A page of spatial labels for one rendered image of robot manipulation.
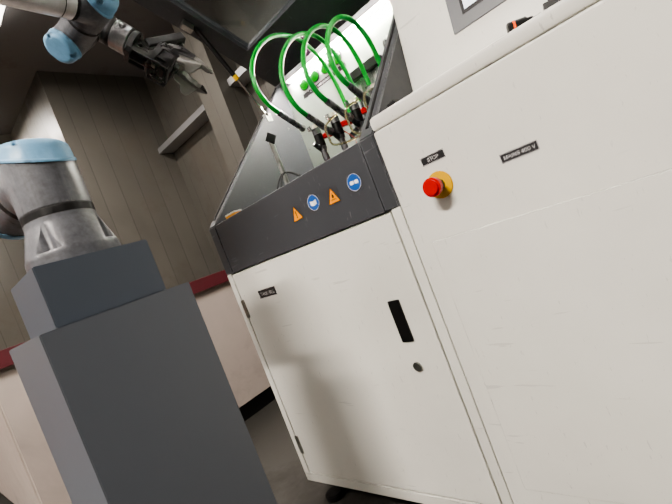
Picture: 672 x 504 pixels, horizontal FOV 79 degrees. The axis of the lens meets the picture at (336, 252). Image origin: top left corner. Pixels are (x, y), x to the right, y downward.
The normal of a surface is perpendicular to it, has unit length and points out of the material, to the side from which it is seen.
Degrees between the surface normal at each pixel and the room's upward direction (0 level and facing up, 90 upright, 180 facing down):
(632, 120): 90
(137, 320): 90
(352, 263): 90
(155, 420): 90
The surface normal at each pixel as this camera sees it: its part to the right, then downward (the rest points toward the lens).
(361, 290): -0.62, 0.27
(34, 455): 0.70, -0.25
